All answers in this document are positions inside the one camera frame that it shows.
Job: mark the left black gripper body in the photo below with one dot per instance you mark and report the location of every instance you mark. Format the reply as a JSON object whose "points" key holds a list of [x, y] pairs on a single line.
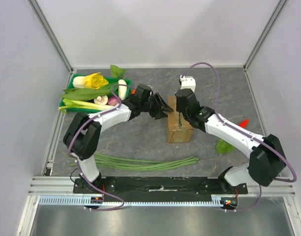
{"points": [[154, 106]]}

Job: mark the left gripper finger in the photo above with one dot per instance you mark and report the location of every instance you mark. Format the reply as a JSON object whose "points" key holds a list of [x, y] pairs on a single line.
{"points": [[161, 104], [159, 114]]}

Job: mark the brown cardboard express box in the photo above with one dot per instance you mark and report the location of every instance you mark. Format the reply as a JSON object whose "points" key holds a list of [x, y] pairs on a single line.
{"points": [[178, 129]]}

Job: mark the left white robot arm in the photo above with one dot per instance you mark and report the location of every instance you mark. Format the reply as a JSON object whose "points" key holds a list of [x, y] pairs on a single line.
{"points": [[83, 134]]}

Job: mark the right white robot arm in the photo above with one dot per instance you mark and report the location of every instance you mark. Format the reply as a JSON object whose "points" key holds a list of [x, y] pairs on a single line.
{"points": [[263, 152]]}

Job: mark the white eggplant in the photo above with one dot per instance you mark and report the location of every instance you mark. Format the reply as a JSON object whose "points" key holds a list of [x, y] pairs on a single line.
{"points": [[122, 89]]}

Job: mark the purple onion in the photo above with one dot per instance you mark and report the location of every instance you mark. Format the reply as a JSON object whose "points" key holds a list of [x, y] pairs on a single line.
{"points": [[112, 101]]}

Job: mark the white mushroom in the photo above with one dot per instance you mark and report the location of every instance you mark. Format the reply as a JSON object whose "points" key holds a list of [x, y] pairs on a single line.
{"points": [[101, 100]]}

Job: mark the green leaf behind tray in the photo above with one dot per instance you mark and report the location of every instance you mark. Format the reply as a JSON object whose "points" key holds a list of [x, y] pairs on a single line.
{"points": [[117, 72]]}

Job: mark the green plastic tray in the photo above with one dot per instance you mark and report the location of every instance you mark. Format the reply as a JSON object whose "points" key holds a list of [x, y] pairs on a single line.
{"points": [[114, 92]]}

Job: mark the yellow napa cabbage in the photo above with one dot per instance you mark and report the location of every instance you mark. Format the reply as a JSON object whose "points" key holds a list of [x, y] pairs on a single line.
{"points": [[92, 81]]}

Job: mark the green lettuce leaf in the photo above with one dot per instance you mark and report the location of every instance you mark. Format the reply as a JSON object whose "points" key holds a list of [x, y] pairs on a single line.
{"points": [[224, 147]]}

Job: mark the green long beans bunch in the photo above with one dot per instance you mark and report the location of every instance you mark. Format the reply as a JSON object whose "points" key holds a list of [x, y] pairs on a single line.
{"points": [[136, 165]]}

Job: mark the green leafy vegetable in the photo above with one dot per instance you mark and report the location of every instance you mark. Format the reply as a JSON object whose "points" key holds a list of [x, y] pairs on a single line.
{"points": [[84, 94]]}

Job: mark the green bok choy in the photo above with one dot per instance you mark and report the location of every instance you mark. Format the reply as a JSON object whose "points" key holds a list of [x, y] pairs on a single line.
{"points": [[72, 104]]}

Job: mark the white leek stalk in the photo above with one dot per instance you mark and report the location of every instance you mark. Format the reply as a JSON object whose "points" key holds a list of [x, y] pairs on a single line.
{"points": [[93, 106]]}

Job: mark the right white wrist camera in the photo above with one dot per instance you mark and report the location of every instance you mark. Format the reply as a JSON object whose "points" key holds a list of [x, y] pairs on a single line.
{"points": [[187, 82]]}

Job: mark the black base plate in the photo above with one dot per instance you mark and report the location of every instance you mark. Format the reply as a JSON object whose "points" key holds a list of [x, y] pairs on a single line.
{"points": [[133, 186]]}

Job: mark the white slotted cable duct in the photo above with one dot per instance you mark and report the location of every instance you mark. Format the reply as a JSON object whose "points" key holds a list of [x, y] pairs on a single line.
{"points": [[92, 202]]}

